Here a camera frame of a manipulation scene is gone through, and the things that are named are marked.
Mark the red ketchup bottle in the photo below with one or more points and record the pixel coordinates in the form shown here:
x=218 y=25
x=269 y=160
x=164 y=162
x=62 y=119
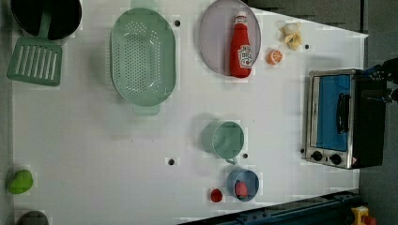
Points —
x=241 y=58

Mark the lilac round plate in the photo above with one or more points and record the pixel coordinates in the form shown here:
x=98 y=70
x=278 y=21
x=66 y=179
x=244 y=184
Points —
x=216 y=32

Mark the green mug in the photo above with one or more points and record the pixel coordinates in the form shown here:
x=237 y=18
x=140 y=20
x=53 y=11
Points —
x=225 y=139

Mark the blue bowl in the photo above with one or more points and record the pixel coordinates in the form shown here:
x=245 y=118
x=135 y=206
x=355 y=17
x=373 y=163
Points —
x=247 y=176

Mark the green perforated colander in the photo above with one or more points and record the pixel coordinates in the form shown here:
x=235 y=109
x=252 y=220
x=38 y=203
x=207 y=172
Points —
x=143 y=57

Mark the red strawberry toy in bowl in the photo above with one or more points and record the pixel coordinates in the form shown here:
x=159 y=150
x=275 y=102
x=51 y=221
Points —
x=241 y=190

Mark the orange slice toy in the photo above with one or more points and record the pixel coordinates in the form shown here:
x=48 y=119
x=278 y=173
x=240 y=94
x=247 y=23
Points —
x=274 y=57

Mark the peeled banana toy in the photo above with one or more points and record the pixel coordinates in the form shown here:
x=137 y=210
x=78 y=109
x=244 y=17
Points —
x=292 y=37

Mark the silver black toaster oven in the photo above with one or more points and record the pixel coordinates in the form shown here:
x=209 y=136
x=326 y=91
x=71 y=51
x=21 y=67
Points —
x=345 y=125

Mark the black pot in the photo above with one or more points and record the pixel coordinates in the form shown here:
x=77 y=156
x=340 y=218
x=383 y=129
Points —
x=66 y=16

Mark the green slotted spatula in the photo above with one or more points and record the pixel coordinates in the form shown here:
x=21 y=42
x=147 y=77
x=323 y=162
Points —
x=37 y=60

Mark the green pear toy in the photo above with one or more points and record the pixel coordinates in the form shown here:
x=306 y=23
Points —
x=22 y=182

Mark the yellow red emergency button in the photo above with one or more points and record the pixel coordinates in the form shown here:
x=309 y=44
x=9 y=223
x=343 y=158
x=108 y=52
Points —
x=362 y=216

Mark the grey round object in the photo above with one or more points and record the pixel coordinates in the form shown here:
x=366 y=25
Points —
x=33 y=218

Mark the blue metal frame rail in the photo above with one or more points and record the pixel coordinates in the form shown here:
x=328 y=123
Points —
x=331 y=209

